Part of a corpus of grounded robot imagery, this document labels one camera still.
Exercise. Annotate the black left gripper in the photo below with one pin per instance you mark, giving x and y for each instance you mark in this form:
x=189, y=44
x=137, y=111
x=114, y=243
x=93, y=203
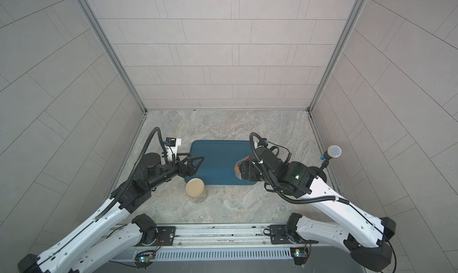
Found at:
x=189, y=172

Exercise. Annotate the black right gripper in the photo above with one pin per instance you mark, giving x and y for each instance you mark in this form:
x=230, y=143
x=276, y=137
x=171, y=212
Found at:
x=250, y=174

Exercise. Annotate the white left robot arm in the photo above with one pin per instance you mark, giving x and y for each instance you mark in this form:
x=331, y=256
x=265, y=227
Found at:
x=84, y=250

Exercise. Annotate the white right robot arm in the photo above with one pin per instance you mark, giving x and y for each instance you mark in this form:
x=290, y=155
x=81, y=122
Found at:
x=365, y=237

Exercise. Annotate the jar with beige lid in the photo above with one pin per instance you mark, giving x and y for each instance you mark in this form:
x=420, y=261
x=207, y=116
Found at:
x=196, y=190

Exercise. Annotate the teal plastic tray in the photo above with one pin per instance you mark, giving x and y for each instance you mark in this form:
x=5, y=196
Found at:
x=220, y=158

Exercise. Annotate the microphone on black stand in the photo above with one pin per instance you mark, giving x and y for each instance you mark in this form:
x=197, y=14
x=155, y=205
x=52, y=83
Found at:
x=333, y=151

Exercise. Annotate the right circuit board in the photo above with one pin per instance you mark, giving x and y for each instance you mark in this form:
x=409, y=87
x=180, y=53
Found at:
x=300, y=255

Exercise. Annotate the circuit board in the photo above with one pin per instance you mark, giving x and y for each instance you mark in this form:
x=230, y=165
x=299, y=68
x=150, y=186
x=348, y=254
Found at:
x=144, y=259
x=300, y=255

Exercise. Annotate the left circuit board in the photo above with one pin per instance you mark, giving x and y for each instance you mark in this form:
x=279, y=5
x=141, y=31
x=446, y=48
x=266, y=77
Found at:
x=144, y=259

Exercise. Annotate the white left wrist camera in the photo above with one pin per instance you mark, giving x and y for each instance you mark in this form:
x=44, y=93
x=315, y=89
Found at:
x=172, y=145

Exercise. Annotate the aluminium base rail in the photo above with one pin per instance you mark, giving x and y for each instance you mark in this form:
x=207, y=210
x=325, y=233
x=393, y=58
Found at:
x=230, y=242

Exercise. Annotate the aluminium corner frame post left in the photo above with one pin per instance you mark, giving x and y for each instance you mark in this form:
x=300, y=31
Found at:
x=89, y=15

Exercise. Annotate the aluminium corner frame post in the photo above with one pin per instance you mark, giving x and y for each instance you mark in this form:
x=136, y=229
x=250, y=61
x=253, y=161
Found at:
x=346, y=32
x=89, y=15

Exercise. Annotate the aluminium corner frame post right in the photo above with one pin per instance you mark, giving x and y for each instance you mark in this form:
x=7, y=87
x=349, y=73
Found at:
x=346, y=32

